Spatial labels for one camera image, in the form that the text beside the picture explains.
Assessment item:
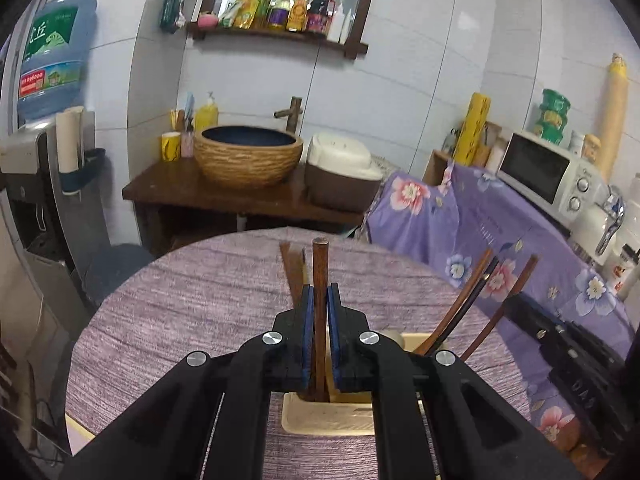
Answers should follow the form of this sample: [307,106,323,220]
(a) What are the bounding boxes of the bronze faucet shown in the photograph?
[273,96,303,134]

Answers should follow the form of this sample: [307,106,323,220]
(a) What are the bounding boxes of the white drink cup with straw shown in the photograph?
[603,244,639,301]

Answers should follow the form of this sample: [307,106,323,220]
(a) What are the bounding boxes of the yellow soap bottle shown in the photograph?
[193,92,219,132]

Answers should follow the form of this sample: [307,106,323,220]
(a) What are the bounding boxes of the purple floral cloth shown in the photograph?
[367,165,634,441]

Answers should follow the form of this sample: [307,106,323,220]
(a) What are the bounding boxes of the thick brown chopstick in holder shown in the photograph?
[414,248,496,356]

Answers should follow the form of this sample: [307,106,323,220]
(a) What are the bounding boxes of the green hanging packet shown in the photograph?
[160,0,186,34]

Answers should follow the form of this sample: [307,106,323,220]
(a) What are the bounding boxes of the green instant noodle cups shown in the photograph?
[533,89,570,145]

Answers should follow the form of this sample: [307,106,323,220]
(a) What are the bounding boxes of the white brown rice cooker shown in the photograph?
[305,132,383,214]

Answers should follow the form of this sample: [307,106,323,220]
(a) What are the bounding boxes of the cream plastic utensil holder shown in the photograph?
[280,328,452,437]

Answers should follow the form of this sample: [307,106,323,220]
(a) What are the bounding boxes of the white microwave oven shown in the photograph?
[497,131,608,229]

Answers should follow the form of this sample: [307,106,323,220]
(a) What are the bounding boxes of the brown chopstick pair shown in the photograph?
[311,237,330,402]

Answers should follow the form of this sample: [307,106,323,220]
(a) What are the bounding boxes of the blue water jug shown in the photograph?
[17,0,98,122]

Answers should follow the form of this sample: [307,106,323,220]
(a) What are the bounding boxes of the woven basin sink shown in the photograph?
[194,125,304,188]

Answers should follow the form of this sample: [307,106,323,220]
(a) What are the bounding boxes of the wooden framed mirror shelf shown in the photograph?
[186,0,372,60]

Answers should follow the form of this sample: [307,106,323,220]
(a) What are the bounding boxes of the purple striped tablecloth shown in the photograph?
[65,228,530,479]

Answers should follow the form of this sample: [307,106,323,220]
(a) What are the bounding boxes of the water dispenser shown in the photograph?
[0,119,112,291]

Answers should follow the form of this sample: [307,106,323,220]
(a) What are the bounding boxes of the yellow mug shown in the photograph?
[160,131,181,162]

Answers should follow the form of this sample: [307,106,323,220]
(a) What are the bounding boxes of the yellow roll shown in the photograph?
[452,92,491,166]

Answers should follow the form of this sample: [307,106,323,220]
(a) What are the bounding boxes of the dark wooden sink counter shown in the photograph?
[122,159,363,256]

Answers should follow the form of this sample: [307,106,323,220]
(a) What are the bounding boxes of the blue round stool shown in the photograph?
[82,244,155,306]

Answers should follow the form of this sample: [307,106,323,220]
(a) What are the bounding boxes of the brown wooden chopstick single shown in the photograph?
[461,255,539,361]

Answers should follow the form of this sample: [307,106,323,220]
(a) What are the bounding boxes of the paper cup stack holder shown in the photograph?
[55,106,105,196]

